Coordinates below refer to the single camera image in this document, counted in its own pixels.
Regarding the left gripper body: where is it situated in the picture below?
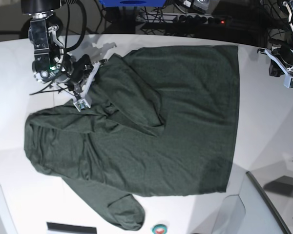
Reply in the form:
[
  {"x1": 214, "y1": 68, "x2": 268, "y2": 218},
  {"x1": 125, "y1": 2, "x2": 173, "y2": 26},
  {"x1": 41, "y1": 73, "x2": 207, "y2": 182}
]
[{"x1": 269, "y1": 38, "x2": 293, "y2": 77}]

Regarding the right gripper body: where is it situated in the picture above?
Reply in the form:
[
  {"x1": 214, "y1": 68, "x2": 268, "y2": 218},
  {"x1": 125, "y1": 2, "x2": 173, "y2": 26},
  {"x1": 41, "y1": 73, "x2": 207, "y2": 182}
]
[{"x1": 64, "y1": 54, "x2": 94, "y2": 94}]

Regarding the dark green t-shirt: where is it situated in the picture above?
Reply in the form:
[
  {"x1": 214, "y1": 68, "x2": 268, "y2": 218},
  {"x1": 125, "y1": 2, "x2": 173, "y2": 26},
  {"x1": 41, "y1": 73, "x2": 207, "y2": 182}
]
[{"x1": 24, "y1": 45, "x2": 240, "y2": 231}]

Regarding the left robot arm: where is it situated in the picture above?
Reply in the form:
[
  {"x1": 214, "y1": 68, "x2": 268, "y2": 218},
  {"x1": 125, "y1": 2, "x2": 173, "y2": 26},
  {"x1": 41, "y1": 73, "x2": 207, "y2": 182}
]
[{"x1": 270, "y1": 0, "x2": 293, "y2": 76}]

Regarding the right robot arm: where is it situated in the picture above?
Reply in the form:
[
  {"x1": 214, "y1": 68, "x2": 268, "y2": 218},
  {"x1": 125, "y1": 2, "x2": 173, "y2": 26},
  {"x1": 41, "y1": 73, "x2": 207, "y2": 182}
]
[{"x1": 21, "y1": 0, "x2": 106, "y2": 99}]

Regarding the blue box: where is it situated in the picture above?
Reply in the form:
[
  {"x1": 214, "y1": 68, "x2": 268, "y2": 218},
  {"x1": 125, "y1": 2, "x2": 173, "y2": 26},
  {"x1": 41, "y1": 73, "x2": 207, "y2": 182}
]
[{"x1": 99, "y1": 0, "x2": 166, "y2": 7}]

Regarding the grey power strip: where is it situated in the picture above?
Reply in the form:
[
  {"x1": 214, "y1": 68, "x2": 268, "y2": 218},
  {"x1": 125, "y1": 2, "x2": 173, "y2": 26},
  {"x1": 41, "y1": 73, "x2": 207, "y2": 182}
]
[{"x1": 173, "y1": 14, "x2": 227, "y2": 26}]

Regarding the grey monitor edge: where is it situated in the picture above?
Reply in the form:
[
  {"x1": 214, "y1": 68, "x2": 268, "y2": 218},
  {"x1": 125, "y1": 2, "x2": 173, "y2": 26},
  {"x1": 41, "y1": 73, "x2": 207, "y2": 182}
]
[{"x1": 247, "y1": 171, "x2": 293, "y2": 234}]

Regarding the red green emergency button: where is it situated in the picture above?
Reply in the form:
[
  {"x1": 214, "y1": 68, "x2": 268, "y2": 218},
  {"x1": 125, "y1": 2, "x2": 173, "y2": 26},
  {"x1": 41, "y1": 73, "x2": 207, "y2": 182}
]
[{"x1": 152, "y1": 224, "x2": 167, "y2": 234}]

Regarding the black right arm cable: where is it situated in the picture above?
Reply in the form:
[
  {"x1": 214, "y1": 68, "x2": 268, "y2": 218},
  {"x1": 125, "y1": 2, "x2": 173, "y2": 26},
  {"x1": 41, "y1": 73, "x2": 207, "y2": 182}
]
[{"x1": 29, "y1": 0, "x2": 87, "y2": 96}]

